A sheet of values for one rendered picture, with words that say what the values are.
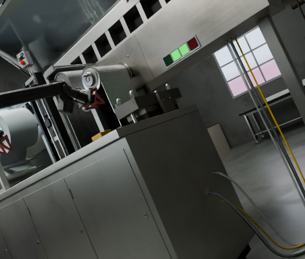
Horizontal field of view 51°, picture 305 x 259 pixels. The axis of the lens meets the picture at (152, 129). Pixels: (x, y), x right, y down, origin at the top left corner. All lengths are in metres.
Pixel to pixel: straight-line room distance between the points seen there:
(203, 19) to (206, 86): 6.21
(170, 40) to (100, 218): 1.01
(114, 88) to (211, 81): 6.17
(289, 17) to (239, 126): 2.54
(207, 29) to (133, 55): 0.52
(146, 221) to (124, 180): 0.20
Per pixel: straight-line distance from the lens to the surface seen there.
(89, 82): 1.79
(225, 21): 1.69
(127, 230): 1.52
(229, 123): 7.82
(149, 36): 1.93
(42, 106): 2.03
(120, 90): 1.82
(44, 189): 1.93
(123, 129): 1.34
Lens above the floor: 0.76
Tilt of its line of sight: 3 degrees up
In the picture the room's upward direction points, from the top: 24 degrees counter-clockwise
